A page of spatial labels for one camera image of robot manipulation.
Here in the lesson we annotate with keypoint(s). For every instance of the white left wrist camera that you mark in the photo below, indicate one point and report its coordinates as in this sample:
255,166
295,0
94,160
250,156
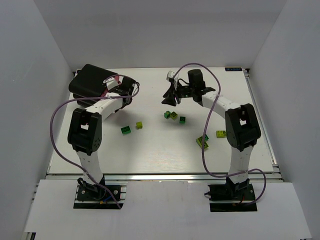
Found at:
112,82

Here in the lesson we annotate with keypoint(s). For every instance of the lime studded lego brick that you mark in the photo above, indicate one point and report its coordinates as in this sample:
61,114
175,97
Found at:
221,134

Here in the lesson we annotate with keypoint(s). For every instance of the lime hollow lego brick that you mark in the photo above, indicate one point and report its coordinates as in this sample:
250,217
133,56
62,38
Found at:
173,115

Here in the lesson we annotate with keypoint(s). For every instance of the black pink drawer organizer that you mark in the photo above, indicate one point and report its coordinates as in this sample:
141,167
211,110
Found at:
89,82

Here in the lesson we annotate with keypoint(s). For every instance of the lime long lego brick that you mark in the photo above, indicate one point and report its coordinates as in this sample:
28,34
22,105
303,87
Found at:
202,143

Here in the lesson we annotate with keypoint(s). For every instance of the green lego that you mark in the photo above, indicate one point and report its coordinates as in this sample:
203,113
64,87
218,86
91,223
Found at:
206,138

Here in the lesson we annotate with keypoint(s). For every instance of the lime 2x2 lego brick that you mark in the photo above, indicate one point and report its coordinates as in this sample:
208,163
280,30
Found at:
139,125

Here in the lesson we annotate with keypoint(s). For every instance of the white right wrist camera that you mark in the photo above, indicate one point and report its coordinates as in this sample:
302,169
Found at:
171,76

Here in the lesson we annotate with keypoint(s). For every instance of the green hollow lego brick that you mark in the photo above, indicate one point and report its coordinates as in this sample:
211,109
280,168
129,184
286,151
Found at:
182,119

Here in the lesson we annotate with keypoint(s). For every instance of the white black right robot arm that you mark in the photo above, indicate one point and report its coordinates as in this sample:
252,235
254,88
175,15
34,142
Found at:
241,128

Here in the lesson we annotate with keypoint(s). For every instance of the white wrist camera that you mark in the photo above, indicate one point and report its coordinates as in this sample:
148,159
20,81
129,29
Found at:
171,76
112,82

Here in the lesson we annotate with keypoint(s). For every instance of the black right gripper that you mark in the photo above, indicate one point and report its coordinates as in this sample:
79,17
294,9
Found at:
176,90

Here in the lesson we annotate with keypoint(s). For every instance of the green lego brick number two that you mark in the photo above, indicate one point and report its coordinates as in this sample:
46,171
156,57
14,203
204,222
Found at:
167,114

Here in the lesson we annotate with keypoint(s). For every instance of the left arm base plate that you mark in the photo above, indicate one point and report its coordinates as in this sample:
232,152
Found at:
90,200

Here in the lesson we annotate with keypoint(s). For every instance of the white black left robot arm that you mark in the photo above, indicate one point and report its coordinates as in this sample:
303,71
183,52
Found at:
85,132

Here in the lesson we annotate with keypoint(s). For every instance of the green 2x3 lego brick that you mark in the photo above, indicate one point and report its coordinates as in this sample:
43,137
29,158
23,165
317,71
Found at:
126,130

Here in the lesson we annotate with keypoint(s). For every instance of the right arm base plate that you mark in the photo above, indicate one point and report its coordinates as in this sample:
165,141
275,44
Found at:
222,200

